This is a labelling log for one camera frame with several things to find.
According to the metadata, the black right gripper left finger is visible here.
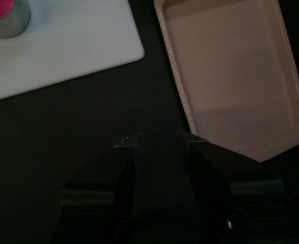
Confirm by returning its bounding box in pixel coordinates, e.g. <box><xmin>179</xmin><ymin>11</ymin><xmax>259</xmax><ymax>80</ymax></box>
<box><xmin>48</xmin><ymin>132</ymin><xmax>145</xmax><ymax>244</ymax></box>

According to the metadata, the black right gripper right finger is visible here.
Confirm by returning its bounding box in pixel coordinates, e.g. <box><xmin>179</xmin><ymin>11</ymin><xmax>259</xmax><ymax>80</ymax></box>
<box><xmin>176</xmin><ymin>130</ymin><xmax>299</xmax><ymax>244</ymax></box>

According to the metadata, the round metal dough cutter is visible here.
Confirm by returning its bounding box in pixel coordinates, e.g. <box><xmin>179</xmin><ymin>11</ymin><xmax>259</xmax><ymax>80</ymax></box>
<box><xmin>0</xmin><ymin>0</ymin><xmax>33</xmax><ymax>40</ymax></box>

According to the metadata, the beige plastic tray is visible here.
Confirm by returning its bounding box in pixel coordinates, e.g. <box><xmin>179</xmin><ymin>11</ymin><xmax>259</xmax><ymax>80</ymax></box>
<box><xmin>152</xmin><ymin>0</ymin><xmax>299</xmax><ymax>164</ymax></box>

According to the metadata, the white cutting board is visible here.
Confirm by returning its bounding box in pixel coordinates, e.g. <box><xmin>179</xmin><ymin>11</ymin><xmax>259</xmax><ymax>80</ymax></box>
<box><xmin>0</xmin><ymin>0</ymin><xmax>147</xmax><ymax>105</ymax></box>

